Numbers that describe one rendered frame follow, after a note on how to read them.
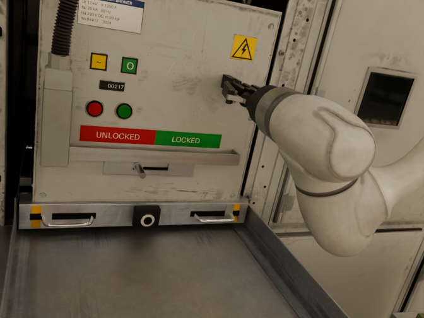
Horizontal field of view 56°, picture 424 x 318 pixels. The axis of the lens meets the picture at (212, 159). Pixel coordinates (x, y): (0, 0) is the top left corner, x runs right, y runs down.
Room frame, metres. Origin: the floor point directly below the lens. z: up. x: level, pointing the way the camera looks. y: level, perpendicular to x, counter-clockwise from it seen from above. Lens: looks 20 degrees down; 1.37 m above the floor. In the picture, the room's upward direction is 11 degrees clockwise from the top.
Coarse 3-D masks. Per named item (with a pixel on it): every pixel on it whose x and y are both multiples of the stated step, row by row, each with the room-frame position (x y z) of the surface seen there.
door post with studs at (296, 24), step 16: (288, 0) 1.05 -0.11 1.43; (304, 0) 1.01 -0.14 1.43; (288, 16) 1.00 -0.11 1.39; (304, 16) 1.02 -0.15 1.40; (288, 32) 1.01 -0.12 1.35; (304, 32) 1.02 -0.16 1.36; (288, 48) 1.01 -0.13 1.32; (288, 64) 1.01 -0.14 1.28; (272, 80) 1.00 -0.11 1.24; (288, 80) 1.02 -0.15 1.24; (256, 144) 1.00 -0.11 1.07; (272, 144) 1.02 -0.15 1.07; (256, 160) 1.01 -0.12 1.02; (272, 160) 1.02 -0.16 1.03; (256, 176) 1.01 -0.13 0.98; (256, 192) 1.01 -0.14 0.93; (256, 208) 1.02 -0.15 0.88
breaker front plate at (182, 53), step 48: (48, 0) 0.75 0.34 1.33; (144, 0) 0.82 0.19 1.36; (192, 0) 0.86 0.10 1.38; (48, 48) 0.75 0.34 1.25; (96, 48) 0.79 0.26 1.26; (144, 48) 0.83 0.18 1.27; (192, 48) 0.87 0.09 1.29; (96, 96) 0.79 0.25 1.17; (144, 96) 0.83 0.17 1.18; (192, 96) 0.88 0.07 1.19; (96, 144) 0.79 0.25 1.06; (144, 144) 0.84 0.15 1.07; (240, 144) 0.94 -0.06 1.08; (48, 192) 0.76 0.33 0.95; (96, 192) 0.80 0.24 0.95; (144, 192) 0.85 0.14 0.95; (192, 192) 0.90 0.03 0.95
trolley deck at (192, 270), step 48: (0, 240) 0.70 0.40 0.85; (48, 240) 0.73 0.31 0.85; (96, 240) 0.77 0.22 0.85; (144, 240) 0.80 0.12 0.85; (192, 240) 0.85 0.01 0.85; (240, 240) 0.89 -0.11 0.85; (0, 288) 0.57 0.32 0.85; (48, 288) 0.59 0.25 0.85; (96, 288) 0.61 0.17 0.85; (144, 288) 0.64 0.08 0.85; (192, 288) 0.67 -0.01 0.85; (240, 288) 0.70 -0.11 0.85
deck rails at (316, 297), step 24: (24, 240) 0.71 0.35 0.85; (264, 240) 0.86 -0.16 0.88; (24, 264) 0.64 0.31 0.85; (264, 264) 0.80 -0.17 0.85; (288, 264) 0.76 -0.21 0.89; (24, 288) 0.57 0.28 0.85; (288, 288) 0.73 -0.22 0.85; (312, 288) 0.68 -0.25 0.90; (0, 312) 0.45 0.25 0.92; (24, 312) 0.52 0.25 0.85; (312, 312) 0.66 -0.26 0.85; (336, 312) 0.61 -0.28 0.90
